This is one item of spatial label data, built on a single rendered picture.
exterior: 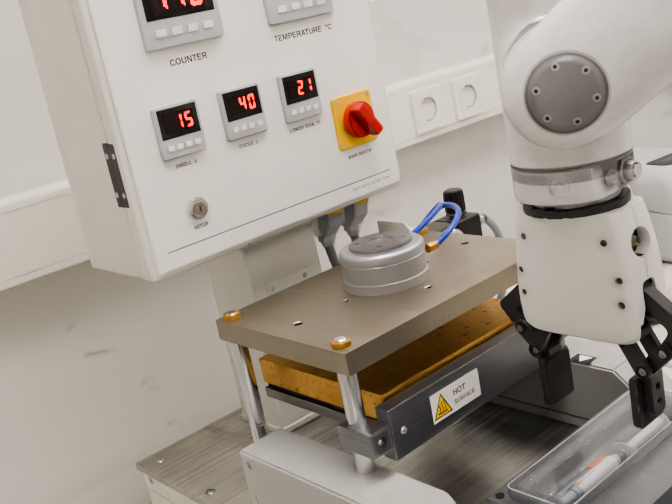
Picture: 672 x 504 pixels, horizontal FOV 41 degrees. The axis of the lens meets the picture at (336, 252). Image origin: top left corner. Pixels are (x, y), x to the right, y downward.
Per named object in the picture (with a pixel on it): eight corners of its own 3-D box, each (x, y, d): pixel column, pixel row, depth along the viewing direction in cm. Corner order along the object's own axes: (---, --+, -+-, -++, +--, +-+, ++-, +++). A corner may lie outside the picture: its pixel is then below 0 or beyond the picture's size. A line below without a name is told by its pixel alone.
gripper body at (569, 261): (668, 171, 62) (682, 321, 65) (546, 169, 70) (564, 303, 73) (607, 202, 58) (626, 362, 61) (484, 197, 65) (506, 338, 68)
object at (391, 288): (200, 395, 89) (168, 272, 85) (414, 287, 107) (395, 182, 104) (366, 459, 71) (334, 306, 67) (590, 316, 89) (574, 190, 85)
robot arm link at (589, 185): (662, 140, 62) (666, 182, 63) (555, 141, 69) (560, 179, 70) (593, 172, 57) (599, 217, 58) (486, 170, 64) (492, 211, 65)
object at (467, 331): (266, 396, 86) (245, 303, 83) (423, 312, 99) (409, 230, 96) (392, 440, 73) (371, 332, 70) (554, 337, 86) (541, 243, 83)
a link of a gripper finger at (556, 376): (565, 313, 70) (575, 391, 72) (532, 308, 73) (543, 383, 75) (540, 329, 68) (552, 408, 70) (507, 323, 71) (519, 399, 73)
